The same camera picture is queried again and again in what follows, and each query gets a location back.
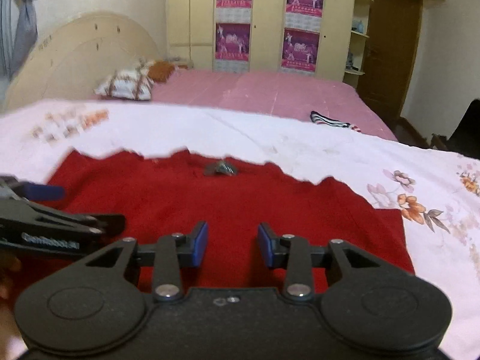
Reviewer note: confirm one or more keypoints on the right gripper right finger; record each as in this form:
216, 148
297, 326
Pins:
299, 258

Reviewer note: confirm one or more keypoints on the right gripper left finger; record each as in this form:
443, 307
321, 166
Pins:
113, 271

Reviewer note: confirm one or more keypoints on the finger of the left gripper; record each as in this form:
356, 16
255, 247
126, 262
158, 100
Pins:
12, 188

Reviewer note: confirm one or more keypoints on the red knit sweater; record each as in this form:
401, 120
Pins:
170, 195

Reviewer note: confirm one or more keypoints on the cream bed headboard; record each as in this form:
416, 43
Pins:
71, 62

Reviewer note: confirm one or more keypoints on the striped small garment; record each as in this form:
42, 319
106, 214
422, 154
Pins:
319, 119

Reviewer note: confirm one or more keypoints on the floral white pillow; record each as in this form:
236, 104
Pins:
128, 84

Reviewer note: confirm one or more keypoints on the white floral bed sheet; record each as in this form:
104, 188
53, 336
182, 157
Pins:
438, 191

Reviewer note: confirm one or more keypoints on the pink mattress cover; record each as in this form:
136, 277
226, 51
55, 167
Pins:
285, 95

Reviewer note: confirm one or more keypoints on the grey tied curtain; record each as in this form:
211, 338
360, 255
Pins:
19, 33

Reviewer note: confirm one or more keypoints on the orange checked pillow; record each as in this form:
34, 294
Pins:
160, 71

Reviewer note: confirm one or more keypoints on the lower right purple poster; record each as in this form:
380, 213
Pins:
299, 51

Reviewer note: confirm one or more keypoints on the black chair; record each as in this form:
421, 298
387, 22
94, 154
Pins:
465, 139

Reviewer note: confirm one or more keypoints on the lower left purple poster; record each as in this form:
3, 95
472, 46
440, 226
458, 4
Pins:
232, 42

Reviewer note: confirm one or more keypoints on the cream wardrobe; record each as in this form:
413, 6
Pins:
191, 34

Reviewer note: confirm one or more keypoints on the cream corner shelf unit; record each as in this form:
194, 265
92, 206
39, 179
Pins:
357, 46

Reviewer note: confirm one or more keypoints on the dark wooden door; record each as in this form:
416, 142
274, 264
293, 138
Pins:
389, 56

